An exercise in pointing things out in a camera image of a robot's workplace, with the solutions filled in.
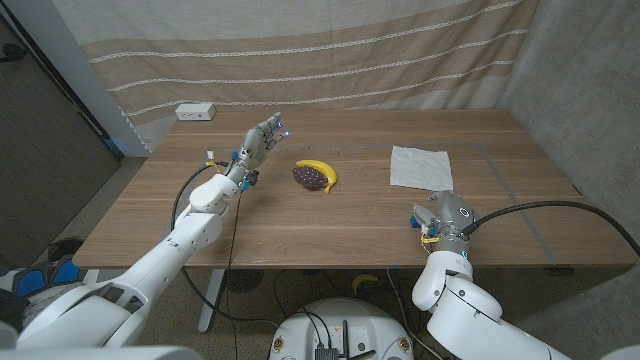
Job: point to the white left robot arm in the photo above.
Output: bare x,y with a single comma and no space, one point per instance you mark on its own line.
160,260

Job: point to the purple toy grapes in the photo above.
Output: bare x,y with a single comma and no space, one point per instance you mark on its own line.
309,177

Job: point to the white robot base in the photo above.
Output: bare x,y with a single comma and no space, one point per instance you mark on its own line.
350,320

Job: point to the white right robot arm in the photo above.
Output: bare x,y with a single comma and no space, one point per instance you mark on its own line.
465,310

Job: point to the white door frame post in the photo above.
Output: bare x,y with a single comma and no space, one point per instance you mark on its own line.
75,65

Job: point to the yellow banana on floor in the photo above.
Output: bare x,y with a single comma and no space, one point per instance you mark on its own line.
362,279

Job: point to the white robot torso edge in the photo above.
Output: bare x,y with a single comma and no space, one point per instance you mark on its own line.
100,353

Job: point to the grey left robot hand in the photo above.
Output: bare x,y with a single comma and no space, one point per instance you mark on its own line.
255,145

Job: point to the white cloth napkin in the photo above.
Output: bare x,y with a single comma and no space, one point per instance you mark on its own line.
422,167

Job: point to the white power strip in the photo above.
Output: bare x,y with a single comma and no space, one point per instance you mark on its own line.
195,111

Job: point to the blue and black shoe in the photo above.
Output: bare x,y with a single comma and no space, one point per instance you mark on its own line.
30,282

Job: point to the white table leg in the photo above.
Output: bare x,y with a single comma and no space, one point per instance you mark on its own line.
210,300

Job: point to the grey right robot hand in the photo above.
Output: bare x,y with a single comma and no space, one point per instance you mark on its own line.
450,220

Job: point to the blue block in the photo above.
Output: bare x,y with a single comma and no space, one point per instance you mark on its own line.
414,223

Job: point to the beige striped curtain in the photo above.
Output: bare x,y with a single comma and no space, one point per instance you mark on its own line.
300,65

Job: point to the black round floor fan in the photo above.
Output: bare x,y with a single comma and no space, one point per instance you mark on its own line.
244,280

